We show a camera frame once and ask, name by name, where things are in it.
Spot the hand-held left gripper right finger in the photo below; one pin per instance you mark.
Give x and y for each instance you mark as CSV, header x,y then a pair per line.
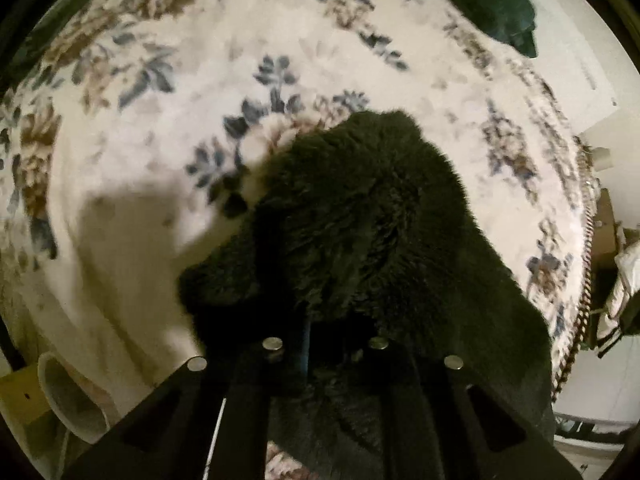
x,y
400,410

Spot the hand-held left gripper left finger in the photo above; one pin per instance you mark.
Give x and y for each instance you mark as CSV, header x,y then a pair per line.
x,y
303,347

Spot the black fluffy pants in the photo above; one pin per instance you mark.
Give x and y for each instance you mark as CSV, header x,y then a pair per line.
x,y
350,210

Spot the brown checked blanket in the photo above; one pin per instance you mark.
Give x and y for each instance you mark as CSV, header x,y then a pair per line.
x,y
580,310

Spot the floral quilt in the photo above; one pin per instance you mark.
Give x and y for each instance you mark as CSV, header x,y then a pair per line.
x,y
150,160

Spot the white clothes pile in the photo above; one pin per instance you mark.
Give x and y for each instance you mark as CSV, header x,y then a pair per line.
x,y
625,280

